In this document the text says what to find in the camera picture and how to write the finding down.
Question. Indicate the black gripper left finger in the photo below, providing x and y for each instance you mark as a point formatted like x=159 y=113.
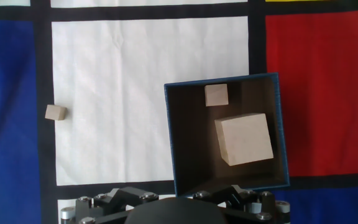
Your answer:
x=117 y=199

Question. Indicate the colour-block patterned cloth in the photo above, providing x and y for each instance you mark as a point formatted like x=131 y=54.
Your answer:
x=135 y=93

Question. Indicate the small wooden cube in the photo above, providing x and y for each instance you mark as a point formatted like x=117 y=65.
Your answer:
x=55 y=112
x=216 y=95

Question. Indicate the large wooden cube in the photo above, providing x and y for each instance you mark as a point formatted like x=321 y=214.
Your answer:
x=247 y=138

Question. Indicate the dark blue gift box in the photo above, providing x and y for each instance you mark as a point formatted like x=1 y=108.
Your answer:
x=191 y=140

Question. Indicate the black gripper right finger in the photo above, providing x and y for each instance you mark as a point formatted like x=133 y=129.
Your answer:
x=235 y=194

